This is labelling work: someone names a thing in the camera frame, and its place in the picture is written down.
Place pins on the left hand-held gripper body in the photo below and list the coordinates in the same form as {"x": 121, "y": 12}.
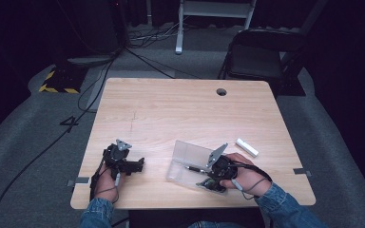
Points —
{"x": 116, "y": 156}

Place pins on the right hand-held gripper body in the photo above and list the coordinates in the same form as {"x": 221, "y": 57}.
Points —
{"x": 223, "y": 167}

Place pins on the black pen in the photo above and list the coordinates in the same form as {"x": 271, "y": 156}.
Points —
{"x": 196, "y": 169}

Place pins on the white eraser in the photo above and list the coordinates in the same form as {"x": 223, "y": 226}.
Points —
{"x": 247, "y": 147}

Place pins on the clear plastic pencil case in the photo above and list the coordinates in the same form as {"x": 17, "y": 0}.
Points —
{"x": 185, "y": 158}

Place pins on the person's right hand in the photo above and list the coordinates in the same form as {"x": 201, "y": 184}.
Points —
{"x": 250, "y": 177}

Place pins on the person's left hand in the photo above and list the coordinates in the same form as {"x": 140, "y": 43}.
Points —
{"x": 106, "y": 185}

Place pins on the person's denim lap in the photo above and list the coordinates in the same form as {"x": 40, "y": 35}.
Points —
{"x": 215, "y": 225}

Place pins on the grey tape strip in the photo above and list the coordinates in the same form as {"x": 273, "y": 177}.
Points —
{"x": 79, "y": 181}
{"x": 301, "y": 172}

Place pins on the black yellow striped base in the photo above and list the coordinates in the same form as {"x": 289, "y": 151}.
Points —
{"x": 64, "y": 80}

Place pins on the black folding chair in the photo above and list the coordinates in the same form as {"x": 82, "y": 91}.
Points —
{"x": 256, "y": 60}

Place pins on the dark tower cabinet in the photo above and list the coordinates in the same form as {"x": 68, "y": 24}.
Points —
{"x": 92, "y": 28}

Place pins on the white metal desk frame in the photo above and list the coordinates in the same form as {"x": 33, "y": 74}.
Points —
{"x": 180, "y": 34}

